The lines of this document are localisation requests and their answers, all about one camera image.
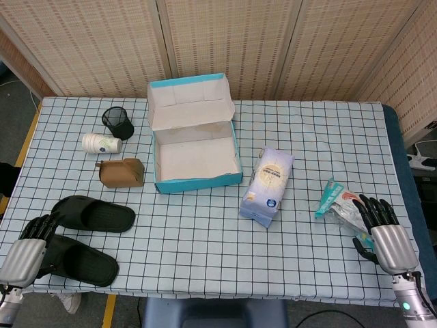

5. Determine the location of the white paper cup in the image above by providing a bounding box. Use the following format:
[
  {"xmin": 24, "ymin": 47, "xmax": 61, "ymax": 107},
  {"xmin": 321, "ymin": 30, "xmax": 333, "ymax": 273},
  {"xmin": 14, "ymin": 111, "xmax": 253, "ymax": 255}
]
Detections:
[{"xmin": 81, "ymin": 133, "xmax": 123, "ymax": 155}]

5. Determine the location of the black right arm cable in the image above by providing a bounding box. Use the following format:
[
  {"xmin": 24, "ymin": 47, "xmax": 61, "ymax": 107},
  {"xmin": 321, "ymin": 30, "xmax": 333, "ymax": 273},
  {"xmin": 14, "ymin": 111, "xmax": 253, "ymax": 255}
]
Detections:
[{"xmin": 413, "ymin": 271, "xmax": 435, "ymax": 319}]

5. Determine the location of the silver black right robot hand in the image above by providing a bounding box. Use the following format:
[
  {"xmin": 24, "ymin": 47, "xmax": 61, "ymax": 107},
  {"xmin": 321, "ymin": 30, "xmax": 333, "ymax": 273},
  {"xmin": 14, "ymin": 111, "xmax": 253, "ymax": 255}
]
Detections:
[{"xmin": 352, "ymin": 193, "xmax": 419, "ymax": 275}]

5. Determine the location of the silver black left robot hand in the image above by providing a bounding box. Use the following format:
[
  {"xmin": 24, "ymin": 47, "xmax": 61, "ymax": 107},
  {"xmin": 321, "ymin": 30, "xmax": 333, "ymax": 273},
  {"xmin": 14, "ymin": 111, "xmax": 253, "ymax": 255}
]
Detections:
[{"xmin": 0, "ymin": 214, "xmax": 59, "ymax": 288}]

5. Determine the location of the black rubber slipper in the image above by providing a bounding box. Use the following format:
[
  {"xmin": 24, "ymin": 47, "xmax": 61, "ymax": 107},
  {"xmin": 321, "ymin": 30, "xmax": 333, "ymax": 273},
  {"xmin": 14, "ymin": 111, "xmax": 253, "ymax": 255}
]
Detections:
[
  {"xmin": 51, "ymin": 195, "xmax": 137, "ymax": 234},
  {"xmin": 36, "ymin": 234, "xmax": 119, "ymax": 287}
]

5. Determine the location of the teal plastic snack package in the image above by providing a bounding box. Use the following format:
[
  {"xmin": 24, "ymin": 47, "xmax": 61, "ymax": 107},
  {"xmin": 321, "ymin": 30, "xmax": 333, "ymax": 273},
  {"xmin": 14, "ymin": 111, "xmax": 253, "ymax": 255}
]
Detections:
[{"xmin": 314, "ymin": 177, "xmax": 373, "ymax": 245}]

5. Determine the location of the brown paper takeout box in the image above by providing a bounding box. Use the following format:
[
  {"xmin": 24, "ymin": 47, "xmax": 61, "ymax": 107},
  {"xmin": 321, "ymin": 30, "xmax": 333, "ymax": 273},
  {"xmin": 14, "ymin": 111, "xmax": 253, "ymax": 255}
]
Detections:
[{"xmin": 95, "ymin": 157, "xmax": 145, "ymax": 189}]

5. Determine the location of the woven bamboo folding screen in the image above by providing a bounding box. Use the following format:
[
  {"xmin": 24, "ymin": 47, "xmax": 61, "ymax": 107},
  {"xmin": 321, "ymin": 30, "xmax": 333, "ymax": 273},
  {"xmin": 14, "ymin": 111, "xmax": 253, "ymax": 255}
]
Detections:
[{"xmin": 0, "ymin": 0, "xmax": 437, "ymax": 148}]

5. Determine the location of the dark blue chair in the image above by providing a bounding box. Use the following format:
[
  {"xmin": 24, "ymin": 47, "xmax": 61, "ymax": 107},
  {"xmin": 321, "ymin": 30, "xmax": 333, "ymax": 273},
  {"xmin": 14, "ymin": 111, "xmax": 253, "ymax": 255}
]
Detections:
[{"xmin": 141, "ymin": 297, "xmax": 290, "ymax": 328}]

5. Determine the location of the pale purple paper bag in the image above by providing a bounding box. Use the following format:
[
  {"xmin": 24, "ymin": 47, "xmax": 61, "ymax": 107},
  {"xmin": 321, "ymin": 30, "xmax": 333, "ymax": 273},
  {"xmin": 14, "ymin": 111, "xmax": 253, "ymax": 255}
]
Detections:
[{"xmin": 240, "ymin": 146, "xmax": 295, "ymax": 229}]

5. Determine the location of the black mesh pen holder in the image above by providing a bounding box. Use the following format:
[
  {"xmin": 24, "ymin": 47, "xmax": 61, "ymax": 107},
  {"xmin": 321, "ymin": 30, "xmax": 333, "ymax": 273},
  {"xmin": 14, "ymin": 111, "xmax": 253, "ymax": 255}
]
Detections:
[{"xmin": 101, "ymin": 106, "xmax": 135, "ymax": 141}]

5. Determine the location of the black object at edge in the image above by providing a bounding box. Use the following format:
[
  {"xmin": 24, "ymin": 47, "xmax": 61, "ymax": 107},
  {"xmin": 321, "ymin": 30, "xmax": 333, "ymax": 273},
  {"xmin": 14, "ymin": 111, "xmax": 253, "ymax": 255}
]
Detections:
[{"xmin": 0, "ymin": 162, "xmax": 22, "ymax": 197}]

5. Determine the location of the blue cardboard shoe box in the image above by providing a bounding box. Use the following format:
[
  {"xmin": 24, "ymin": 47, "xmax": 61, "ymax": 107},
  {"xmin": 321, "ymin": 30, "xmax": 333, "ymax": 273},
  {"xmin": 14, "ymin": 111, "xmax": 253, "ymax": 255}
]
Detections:
[{"xmin": 147, "ymin": 72, "xmax": 244, "ymax": 195}]

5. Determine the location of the white blue checkered tablecloth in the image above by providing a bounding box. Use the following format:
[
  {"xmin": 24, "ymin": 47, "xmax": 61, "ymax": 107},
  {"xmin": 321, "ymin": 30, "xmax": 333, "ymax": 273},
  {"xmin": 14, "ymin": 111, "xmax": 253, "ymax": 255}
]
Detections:
[{"xmin": 0, "ymin": 96, "xmax": 429, "ymax": 307}]

